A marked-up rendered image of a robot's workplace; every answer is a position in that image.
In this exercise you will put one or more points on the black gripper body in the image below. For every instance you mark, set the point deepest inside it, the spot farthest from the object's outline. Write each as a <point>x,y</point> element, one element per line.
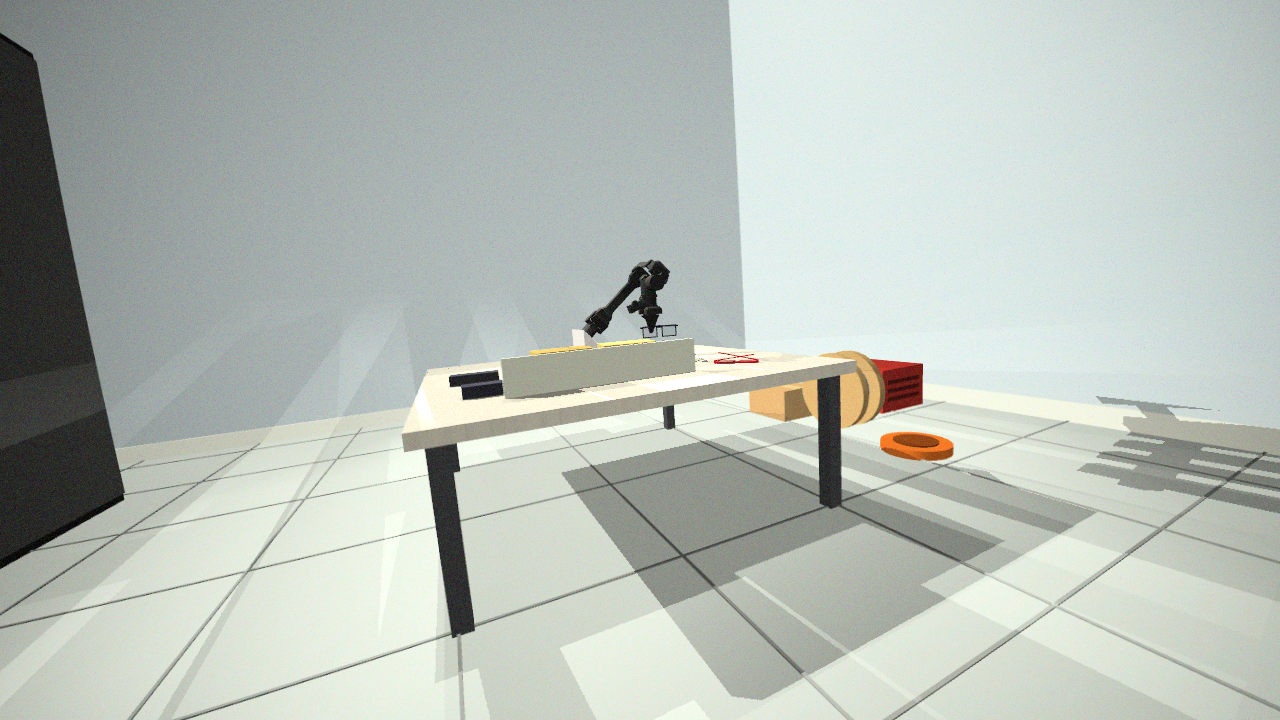
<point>651,304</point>

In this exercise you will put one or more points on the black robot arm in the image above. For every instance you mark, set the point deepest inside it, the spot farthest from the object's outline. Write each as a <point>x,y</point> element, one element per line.
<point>638,277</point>

